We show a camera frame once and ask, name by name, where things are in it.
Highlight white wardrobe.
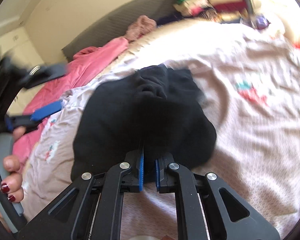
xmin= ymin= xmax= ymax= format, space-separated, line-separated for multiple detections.
xmin=0 ymin=27 xmax=44 ymax=69

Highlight stack of folded clothes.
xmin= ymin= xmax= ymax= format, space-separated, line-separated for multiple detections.
xmin=173 ymin=0 xmax=254 ymax=22

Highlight lilac strawberry bed sheet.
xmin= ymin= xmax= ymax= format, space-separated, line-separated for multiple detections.
xmin=22 ymin=20 xmax=300 ymax=238

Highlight pink quilt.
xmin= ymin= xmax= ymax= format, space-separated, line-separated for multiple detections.
xmin=13 ymin=36 xmax=129 ymax=166

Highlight dusty pink fluffy garment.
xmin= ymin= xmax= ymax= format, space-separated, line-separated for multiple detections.
xmin=124 ymin=15 xmax=157 ymax=42

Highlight left hand red nails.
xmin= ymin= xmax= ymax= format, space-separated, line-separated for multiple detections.
xmin=0 ymin=126 xmax=27 ymax=230

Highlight dark navy garment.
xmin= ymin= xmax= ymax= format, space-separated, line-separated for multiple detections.
xmin=156 ymin=14 xmax=183 ymax=26

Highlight grey-green headboard cushion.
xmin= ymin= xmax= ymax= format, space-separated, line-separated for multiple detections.
xmin=62 ymin=0 xmax=175 ymax=62

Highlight black sweater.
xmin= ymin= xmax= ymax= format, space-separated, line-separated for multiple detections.
xmin=71 ymin=64 xmax=217 ymax=183

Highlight floral storage basket with clothes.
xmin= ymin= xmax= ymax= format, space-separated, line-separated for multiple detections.
xmin=251 ymin=14 xmax=286 ymax=36

